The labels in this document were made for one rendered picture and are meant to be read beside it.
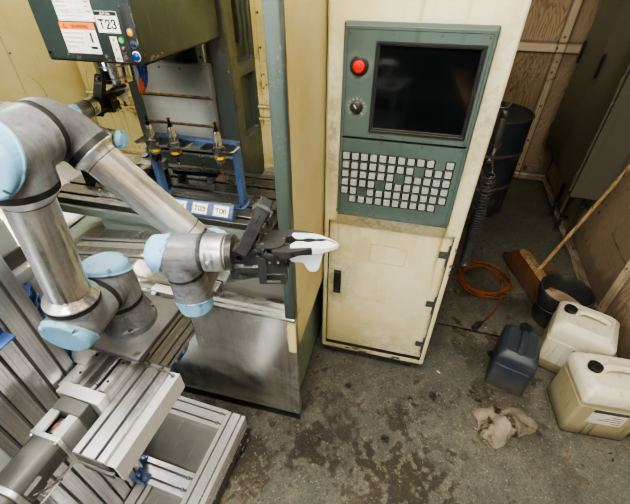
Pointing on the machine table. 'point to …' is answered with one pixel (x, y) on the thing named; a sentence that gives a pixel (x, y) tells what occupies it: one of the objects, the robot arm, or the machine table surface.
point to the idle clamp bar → (196, 173)
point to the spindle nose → (117, 73)
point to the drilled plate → (145, 163)
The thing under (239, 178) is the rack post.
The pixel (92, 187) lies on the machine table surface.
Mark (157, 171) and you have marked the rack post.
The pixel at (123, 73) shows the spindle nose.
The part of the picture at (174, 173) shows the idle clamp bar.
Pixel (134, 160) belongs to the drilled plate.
